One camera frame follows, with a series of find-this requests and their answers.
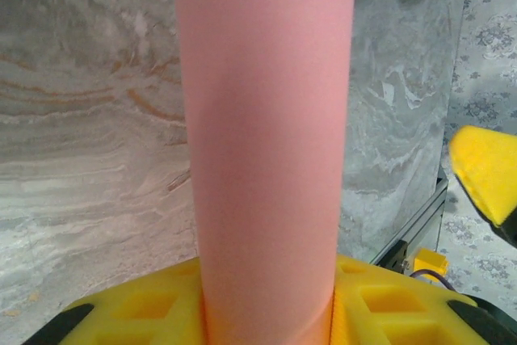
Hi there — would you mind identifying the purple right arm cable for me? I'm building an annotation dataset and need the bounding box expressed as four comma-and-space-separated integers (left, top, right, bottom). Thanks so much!
410, 267, 458, 294

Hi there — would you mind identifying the pink square paper sheet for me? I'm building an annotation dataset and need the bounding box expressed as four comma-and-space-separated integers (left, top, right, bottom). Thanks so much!
169, 0, 359, 345

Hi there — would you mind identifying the aluminium side rail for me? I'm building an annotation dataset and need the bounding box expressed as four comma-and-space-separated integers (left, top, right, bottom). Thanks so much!
370, 166, 450, 271

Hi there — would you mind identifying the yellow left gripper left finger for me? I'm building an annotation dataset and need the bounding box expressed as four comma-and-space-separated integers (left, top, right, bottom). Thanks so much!
27, 256, 209, 345

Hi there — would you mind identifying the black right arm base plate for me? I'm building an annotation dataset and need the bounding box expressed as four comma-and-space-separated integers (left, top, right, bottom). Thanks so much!
382, 238, 410, 276

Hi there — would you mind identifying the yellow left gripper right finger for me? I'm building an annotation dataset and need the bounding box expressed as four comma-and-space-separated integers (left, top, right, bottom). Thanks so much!
330, 254, 517, 345

